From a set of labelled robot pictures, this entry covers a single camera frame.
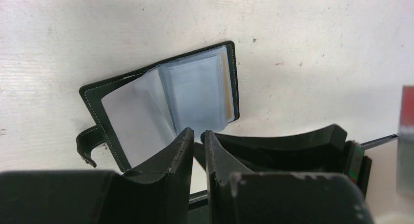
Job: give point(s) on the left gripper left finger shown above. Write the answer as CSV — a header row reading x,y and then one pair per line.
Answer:
x,y
155,192

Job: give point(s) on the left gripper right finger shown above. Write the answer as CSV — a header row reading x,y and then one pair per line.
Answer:
x,y
280,197

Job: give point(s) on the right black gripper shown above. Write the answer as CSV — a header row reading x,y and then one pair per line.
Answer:
x,y
315,151

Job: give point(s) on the black leather card holder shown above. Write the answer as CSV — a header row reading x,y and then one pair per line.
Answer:
x,y
137,114

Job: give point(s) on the gold credit card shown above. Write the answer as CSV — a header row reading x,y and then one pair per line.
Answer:
x,y
228,90

